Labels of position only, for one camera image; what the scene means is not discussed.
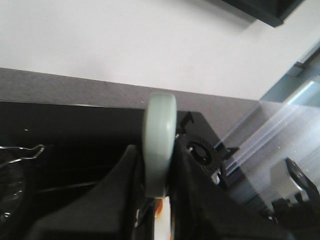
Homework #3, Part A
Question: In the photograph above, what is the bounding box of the right black gas burner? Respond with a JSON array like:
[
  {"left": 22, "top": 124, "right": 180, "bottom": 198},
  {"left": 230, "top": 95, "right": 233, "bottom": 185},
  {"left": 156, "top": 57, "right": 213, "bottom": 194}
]
[{"left": 184, "top": 134, "right": 222, "bottom": 176}]

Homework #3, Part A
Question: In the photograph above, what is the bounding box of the black frying pan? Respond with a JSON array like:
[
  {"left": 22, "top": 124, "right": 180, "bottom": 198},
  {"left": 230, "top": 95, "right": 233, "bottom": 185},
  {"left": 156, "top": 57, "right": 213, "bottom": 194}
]
[{"left": 142, "top": 91, "right": 179, "bottom": 240}]

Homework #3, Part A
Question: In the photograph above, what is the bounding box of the dark range hood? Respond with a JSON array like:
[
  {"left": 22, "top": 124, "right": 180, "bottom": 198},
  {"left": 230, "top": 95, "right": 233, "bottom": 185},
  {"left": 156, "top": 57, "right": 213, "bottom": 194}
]
[{"left": 224, "top": 0, "right": 304, "bottom": 28}]

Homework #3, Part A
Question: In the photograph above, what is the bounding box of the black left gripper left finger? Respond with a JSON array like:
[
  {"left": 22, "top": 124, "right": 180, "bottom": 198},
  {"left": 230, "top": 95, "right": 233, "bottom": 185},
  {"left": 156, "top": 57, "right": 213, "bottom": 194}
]
[{"left": 25, "top": 145, "right": 148, "bottom": 240}]

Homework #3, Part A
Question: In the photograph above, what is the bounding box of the right black pan support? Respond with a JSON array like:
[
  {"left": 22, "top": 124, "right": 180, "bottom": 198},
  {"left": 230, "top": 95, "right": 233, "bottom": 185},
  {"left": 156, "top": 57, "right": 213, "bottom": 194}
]
[{"left": 176, "top": 111, "right": 240, "bottom": 190}]

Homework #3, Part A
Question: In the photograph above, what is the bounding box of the black glass cooktop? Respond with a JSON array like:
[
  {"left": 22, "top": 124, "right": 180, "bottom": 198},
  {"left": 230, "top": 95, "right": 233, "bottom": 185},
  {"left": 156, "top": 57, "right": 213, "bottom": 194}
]
[{"left": 0, "top": 100, "right": 273, "bottom": 216}]

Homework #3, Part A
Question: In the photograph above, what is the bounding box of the clear glass panel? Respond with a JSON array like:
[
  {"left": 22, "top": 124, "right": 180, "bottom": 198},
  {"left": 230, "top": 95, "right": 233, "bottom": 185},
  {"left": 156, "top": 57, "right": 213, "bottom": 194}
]
[{"left": 221, "top": 101, "right": 320, "bottom": 212}]

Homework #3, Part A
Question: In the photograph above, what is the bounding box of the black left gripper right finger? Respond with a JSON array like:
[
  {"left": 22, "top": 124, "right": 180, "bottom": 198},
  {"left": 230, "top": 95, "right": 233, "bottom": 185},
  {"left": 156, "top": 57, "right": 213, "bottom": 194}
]
[{"left": 169, "top": 143, "right": 295, "bottom": 240}]

